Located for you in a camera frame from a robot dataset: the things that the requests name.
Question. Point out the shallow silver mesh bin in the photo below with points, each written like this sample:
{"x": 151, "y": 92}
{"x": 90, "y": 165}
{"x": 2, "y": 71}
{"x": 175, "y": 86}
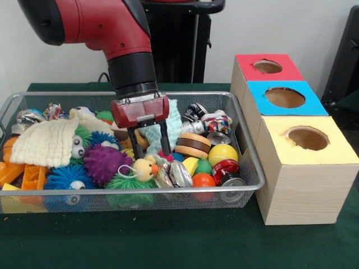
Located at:
{"x": 56, "y": 95}

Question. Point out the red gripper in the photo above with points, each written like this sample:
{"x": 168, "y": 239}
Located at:
{"x": 140, "y": 112}

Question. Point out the mint green cloth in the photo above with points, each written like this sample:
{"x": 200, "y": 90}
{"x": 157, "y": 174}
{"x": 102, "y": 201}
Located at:
{"x": 174, "y": 123}

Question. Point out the yellow ball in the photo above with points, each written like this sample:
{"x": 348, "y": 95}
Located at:
{"x": 223, "y": 154}

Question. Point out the orange red ball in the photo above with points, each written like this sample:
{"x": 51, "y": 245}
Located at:
{"x": 204, "y": 180}

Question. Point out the dark green tablecloth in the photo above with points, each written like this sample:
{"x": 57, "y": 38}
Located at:
{"x": 350, "y": 102}
{"x": 168, "y": 241}

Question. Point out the purple spiky rubber toy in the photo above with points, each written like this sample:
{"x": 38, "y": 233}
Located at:
{"x": 109, "y": 162}

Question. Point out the yellow plush duck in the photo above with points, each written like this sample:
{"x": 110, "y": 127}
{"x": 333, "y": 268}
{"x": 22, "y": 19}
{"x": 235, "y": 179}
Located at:
{"x": 146, "y": 169}

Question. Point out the wooden box with three holes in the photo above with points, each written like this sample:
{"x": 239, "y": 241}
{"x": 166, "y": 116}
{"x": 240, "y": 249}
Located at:
{"x": 305, "y": 190}

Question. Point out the toy hamburger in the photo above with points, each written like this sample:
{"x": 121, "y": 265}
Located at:
{"x": 193, "y": 144}

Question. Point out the cream knitted cloth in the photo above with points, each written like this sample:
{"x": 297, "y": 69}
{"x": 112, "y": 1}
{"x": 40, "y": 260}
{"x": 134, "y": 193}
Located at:
{"x": 42, "y": 143}

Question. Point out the crushed red can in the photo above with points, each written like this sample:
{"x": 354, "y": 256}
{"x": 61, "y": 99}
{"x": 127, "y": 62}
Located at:
{"x": 225, "y": 169}

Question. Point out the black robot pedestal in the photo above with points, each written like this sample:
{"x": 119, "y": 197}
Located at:
{"x": 179, "y": 50}

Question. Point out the black stand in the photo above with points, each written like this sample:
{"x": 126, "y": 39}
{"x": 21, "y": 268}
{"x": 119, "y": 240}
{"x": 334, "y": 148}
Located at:
{"x": 345, "y": 56}

